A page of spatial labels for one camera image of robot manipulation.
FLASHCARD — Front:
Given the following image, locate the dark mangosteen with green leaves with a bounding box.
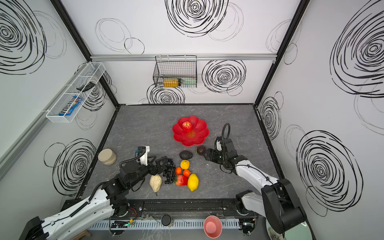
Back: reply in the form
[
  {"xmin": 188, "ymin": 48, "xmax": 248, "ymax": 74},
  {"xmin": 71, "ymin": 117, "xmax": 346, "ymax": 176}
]
[{"xmin": 196, "ymin": 146, "xmax": 207, "ymax": 156}]

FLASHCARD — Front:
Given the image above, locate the cream starfruit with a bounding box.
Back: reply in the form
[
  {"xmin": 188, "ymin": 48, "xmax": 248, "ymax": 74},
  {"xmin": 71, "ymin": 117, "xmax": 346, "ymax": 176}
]
[{"xmin": 150, "ymin": 175, "xmax": 162, "ymax": 193}]

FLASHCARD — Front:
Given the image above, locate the red flower fruit bowl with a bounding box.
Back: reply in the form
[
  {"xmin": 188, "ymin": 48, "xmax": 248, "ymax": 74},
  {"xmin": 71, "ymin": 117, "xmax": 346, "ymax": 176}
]
[{"xmin": 172, "ymin": 116, "xmax": 210, "ymax": 147}]

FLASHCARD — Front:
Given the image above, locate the yellow lemon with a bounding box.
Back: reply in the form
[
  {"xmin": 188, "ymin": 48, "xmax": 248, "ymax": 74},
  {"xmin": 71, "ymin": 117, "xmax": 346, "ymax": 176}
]
[{"xmin": 188, "ymin": 174, "xmax": 199, "ymax": 192}]

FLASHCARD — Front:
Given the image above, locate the red apple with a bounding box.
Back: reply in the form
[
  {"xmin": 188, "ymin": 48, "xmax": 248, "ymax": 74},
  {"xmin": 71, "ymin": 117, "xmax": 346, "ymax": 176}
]
[{"xmin": 182, "ymin": 121, "xmax": 193, "ymax": 133}]

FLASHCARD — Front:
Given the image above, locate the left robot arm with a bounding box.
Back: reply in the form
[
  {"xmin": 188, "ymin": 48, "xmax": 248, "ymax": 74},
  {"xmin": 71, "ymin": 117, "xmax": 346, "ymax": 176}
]
[{"xmin": 20, "ymin": 157, "xmax": 168, "ymax": 240}]

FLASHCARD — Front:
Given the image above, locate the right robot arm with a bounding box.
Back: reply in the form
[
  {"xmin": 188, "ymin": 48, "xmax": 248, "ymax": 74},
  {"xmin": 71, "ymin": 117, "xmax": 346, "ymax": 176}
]
[{"xmin": 204, "ymin": 137, "xmax": 307, "ymax": 234}]

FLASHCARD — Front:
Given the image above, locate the small yellow fruit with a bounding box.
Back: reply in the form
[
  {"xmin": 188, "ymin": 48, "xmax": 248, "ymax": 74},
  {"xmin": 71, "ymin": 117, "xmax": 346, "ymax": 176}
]
[{"xmin": 180, "ymin": 160, "xmax": 190, "ymax": 170}]

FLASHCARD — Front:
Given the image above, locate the dark grape bunch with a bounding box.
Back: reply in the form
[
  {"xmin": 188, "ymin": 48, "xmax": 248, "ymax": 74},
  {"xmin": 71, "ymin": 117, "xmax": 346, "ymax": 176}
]
[{"xmin": 163, "ymin": 159, "xmax": 176, "ymax": 185}]

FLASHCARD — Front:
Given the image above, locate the small orange tangerine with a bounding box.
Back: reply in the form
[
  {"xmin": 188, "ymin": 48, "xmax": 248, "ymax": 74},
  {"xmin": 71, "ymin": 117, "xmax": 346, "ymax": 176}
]
[
  {"xmin": 175, "ymin": 167, "xmax": 182, "ymax": 175},
  {"xmin": 183, "ymin": 169, "xmax": 191, "ymax": 178}
]

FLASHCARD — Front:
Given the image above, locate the dark avocado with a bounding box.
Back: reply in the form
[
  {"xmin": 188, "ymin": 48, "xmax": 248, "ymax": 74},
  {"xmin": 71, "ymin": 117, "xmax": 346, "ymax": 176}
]
[{"xmin": 179, "ymin": 150, "xmax": 194, "ymax": 160}]

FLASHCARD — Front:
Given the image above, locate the beige round container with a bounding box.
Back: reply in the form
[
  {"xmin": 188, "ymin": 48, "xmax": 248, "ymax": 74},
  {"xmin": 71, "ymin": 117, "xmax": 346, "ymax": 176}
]
[{"xmin": 98, "ymin": 149, "xmax": 117, "ymax": 166}]

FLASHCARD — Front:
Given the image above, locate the black round knob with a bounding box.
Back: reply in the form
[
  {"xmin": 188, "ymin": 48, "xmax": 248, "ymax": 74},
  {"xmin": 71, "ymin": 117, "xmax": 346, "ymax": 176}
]
[{"xmin": 161, "ymin": 215, "xmax": 173, "ymax": 227}]

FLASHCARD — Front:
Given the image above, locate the pink cup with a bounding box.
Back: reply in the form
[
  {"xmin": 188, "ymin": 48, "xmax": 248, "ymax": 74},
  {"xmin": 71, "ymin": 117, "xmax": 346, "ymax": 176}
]
[{"xmin": 203, "ymin": 216, "xmax": 223, "ymax": 239}]

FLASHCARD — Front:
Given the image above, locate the green bottle in basket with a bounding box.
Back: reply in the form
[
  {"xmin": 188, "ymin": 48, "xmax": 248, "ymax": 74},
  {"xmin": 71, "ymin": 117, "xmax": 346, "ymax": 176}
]
[{"xmin": 180, "ymin": 77, "xmax": 197, "ymax": 88}]

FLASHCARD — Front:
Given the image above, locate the yellow box in basket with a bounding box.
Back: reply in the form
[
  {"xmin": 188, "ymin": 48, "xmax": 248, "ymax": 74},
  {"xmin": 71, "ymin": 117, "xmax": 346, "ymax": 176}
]
[{"xmin": 163, "ymin": 78, "xmax": 180, "ymax": 88}]

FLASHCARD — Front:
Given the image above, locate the brown woven mat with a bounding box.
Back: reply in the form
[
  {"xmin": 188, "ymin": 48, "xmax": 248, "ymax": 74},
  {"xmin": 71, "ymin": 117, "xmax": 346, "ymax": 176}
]
[{"xmin": 71, "ymin": 230, "xmax": 92, "ymax": 240}]

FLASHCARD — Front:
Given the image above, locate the blue candy packet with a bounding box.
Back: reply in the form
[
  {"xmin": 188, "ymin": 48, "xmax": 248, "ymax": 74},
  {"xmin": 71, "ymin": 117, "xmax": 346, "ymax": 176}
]
[{"xmin": 59, "ymin": 96, "xmax": 83, "ymax": 116}]

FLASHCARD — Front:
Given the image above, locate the black remote control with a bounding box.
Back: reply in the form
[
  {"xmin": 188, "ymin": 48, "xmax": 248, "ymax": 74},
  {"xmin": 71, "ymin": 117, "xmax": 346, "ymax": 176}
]
[{"xmin": 77, "ymin": 82, "xmax": 96, "ymax": 93}]

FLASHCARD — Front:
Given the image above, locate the green floral plate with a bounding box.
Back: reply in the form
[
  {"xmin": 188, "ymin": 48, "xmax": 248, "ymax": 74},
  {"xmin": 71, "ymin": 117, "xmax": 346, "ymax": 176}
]
[{"xmin": 266, "ymin": 221, "xmax": 313, "ymax": 240}]

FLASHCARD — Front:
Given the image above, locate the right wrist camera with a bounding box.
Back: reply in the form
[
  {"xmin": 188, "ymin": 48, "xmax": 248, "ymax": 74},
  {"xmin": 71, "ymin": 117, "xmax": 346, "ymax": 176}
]
[{"xmin": 214, "ymin": 137, "xmax": 223, "ymax": 152}]

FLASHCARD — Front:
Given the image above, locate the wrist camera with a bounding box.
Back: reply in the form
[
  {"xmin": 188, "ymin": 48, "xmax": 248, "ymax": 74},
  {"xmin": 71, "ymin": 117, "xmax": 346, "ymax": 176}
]
[
  {"xmin": 138, "ymin": 146, "xmax": 150, "ymax": 166},
  {"xmin": 214, "ymin": 137, "xmax": 223, "ymax": 152}
]

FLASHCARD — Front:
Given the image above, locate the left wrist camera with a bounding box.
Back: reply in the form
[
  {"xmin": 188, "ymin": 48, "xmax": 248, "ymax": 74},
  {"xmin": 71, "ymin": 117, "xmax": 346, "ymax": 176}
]
[{"xmin": 138, "ymin": 146, "xmax": 150, "ymax": 166}]

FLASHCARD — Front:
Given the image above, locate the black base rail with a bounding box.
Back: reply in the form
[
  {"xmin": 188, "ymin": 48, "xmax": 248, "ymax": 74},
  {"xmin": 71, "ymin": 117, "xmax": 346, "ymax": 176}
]
[{"xmin": 61, "ymin": 197, "xmax": 259, "ymax": 219}]

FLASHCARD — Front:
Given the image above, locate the white slotted cable duct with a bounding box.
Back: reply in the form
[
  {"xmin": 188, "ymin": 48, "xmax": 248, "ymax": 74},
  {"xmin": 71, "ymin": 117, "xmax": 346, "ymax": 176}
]
[{"xmin": 86, "ymin": 218, "xmax": 241, "ymax": 231}]

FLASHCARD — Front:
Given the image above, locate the black wire basket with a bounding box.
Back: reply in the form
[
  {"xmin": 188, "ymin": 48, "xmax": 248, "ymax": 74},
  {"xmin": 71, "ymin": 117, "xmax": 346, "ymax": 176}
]
[{"xmin": 153, "ymin": 55, "xmax": 198, "ymax": 88}]

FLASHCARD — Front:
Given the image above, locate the white wire shelf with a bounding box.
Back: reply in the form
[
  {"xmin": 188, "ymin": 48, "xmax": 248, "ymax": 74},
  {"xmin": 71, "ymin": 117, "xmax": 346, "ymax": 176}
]
[{"xmin": 46, "ymin": 62, "xmax": 106, "ymax": 124}]

